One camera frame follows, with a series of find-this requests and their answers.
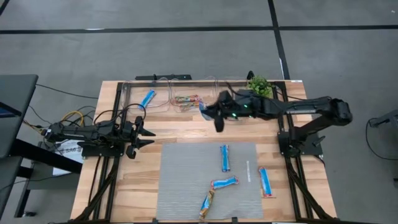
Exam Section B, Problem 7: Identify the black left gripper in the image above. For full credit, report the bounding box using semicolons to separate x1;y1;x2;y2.
119;116;156;149

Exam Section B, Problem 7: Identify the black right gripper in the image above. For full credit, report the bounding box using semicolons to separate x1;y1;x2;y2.
205;90;242;119

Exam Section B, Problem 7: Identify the orange peanut butter granola bar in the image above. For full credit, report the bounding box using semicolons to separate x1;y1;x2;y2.
198;188;216;220
198;101;216;121

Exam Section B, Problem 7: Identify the orange green granola bar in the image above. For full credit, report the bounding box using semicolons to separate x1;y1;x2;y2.
178;102;203;112
174;94;201;105

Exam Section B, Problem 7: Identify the blue granola bar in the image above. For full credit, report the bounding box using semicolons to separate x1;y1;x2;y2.
258;166;274;198
210;175;240;190
220;144;231;173
138;89;157;110

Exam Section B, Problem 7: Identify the clear plastic bin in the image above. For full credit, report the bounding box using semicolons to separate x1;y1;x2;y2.
169;77;218;113
122;80;171;115
216;77;253;126

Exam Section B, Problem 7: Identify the small green potted plant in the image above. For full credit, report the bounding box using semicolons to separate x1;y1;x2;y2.
247;75;274;99

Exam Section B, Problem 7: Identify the black aluminium crossbar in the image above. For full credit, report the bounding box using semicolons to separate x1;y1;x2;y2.
118;80;280;87

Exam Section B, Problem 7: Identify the black power strip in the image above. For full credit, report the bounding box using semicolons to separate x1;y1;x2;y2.
134;73;193;82

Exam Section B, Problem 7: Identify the grey mesh mat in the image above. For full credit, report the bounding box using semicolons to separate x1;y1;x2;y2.
155;142;264;221

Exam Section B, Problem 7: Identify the white paper sheet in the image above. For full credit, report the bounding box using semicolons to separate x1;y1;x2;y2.
52;135;87;177

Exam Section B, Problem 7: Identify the dark grey side table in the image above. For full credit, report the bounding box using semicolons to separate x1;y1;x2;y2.
0;73;83;218

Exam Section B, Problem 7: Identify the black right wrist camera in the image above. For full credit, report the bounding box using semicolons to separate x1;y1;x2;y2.
213;113;225;133

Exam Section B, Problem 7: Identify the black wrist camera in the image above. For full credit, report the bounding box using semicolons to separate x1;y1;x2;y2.
213;113;225;133
125;144;138;160

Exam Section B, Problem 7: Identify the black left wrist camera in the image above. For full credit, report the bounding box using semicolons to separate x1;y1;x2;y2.
125;144;138;160

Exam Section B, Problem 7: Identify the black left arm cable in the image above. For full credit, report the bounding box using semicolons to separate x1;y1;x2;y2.
92;108;123;126
119;103;147;125

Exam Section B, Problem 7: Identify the black aluminium side frame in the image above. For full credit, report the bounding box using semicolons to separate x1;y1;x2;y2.
70;81;129;223
272;80;338;223

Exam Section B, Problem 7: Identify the yellow cable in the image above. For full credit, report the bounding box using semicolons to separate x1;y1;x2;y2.
61;110;85;126

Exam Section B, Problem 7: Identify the black floor cable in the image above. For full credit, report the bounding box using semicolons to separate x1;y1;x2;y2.
35;83;100;100
364;117;398;162

